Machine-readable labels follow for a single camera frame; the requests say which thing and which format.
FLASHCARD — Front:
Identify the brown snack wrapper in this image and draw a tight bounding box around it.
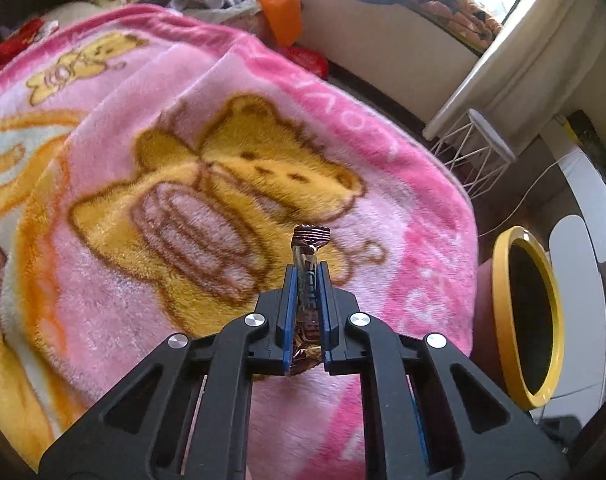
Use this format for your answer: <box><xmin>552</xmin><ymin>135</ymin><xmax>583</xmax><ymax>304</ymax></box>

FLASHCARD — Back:
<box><xmin>290</xmin><ymin>224</ymin><xmax>330</xmax><ymax>375</ymax></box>

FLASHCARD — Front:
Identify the yellow rim trash bin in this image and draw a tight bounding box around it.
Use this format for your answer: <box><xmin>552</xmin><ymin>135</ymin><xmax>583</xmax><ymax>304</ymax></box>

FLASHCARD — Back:
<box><xmin>471</xmin><ymin>226</ymin><xmax>565</xmax><ymax>411</ymax></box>

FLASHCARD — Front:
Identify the pink bear blanket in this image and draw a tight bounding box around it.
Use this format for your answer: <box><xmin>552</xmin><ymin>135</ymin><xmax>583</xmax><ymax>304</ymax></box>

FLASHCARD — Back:
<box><xmin>0</xmin><ymin>6</ymin><xmax>478</xmax><ymax>467</ymax></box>

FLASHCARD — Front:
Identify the red plastic bag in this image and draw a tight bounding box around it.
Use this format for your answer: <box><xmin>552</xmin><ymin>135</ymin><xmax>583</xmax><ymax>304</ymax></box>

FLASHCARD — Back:
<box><xmin>280</xmin><ymin>46</ymin><xmax>329</xmax><ymax>79</ymax></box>

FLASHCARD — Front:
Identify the cream curtain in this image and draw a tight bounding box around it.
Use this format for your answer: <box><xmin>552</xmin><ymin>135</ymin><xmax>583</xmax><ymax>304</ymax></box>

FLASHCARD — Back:
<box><xmin>422</xmin><ymin>0</ymin><xmax>606</xmax><ymax>154</ymax></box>

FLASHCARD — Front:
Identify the red pillow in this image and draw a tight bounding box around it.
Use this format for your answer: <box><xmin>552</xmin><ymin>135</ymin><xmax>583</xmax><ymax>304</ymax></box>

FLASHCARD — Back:
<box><xmin>0</xmin><ymin>18</ymin><xmax>59</xmax><ymax>70</ymax></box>

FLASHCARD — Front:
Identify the floral laundry basket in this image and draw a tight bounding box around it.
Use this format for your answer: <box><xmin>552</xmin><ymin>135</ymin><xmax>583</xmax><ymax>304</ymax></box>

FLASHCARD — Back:
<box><xmin>165</xmin><ymin>0</ymin><xmax>271</xmax><ymax>42</ymax></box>

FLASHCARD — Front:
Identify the orange bag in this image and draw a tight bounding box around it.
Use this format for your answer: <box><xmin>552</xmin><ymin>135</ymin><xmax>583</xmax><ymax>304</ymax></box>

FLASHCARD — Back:
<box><xmin>256</xmin><ymin>0</ymin><xmax>303</xmax><ymax>48</ymax></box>

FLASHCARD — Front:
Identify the white cable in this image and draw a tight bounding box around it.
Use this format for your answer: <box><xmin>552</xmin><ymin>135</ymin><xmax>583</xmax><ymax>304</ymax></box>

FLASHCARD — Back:
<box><xmin>478</xmin><ymin>159</ymin><xmax>559</xmax><ymax>239</ymax></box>

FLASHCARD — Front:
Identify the white wire stool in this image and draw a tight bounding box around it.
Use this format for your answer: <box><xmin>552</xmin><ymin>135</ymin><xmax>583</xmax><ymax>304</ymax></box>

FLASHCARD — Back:
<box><xmin>431</xmin><ymin>108</ymin><xmax>517</xmax><ymax>200</ymax></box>

